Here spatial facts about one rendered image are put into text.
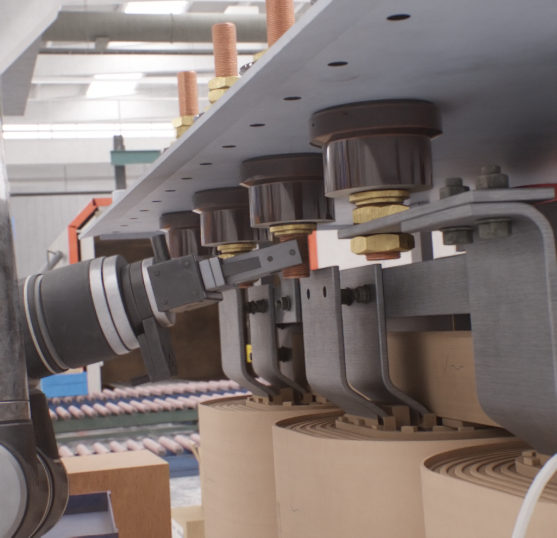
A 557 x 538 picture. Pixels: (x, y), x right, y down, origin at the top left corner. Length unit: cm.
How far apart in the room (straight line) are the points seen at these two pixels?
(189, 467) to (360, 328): 832
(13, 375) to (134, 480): 130
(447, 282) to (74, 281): 40
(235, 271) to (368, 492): 26
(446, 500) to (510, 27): 32
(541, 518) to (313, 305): 56
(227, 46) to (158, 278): 43
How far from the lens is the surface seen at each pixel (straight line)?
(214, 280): 118
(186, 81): 177
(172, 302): 117
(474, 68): 85
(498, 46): 79
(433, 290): 106
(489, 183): 76
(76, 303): 121
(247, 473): 152
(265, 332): 163
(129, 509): 238
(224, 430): 156
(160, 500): 239
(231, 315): 162
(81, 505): 214
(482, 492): 78
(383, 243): 94
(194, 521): 430
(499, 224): 76
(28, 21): 1197
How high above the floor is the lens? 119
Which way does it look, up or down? 3 degrees up
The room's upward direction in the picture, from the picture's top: 4 degrees counter-clockwise
